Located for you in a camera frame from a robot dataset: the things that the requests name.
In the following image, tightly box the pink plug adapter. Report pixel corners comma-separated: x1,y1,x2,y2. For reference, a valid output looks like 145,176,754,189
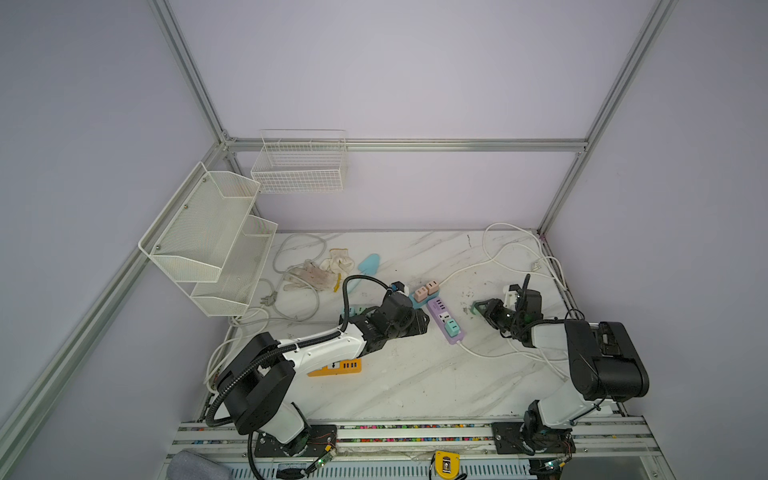
413,286,429,303
425,280,439,295

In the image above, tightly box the green plug adapter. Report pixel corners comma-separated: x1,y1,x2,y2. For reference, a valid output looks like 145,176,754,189
472,301,488,316

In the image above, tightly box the orange power strip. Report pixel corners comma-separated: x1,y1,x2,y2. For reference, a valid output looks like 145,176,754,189
308,359,362,377

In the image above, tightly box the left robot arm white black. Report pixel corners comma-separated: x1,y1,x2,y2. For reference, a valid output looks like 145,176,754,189
204,274,429,456

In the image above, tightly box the pink plug adapter far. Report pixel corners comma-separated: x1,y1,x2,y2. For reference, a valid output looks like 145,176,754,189
425,280,439,295

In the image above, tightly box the aluminium rail base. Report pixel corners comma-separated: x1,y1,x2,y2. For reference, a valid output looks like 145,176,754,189
159,415,675,479

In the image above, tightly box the beige power strip bundle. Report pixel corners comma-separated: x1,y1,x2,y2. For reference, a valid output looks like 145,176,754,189
284,249,356,292

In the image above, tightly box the white wire basket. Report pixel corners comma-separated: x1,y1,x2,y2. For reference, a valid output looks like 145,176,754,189
251,129,348,194

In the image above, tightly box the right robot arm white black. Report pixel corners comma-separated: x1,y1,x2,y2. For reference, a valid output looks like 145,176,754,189
472,277,650,455

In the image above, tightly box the teal plug adapter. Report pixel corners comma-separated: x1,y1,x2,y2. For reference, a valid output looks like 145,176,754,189
444,318,461,338

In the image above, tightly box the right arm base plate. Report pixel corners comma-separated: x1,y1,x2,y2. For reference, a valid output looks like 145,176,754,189
491,422,575,456

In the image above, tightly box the pink plug adapter near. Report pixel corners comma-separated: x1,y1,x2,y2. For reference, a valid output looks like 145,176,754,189
413,286,429,303

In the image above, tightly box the white mesh two-tier shelf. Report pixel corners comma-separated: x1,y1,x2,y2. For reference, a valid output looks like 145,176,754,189
138,163,278,317

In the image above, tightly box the white power cable right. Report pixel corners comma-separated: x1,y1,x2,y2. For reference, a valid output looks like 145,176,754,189
437,222,577,382

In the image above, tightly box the teal power strip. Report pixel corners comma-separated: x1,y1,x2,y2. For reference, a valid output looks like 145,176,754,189
409,294,431,309

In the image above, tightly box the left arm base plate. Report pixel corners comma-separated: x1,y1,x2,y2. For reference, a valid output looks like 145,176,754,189
253,424,338,458

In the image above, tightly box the grey cable with plug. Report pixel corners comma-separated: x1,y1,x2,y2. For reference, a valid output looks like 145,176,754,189
257,233,328,322

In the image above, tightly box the yellow tape measure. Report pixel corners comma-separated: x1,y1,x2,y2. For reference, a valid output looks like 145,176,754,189
430,450,461,480

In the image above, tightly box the light blue brush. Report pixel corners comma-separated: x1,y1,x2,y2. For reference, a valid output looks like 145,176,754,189
347,254,381,293

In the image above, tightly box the grey cloth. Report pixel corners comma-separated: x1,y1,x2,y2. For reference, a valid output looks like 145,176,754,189
166,450,231,480

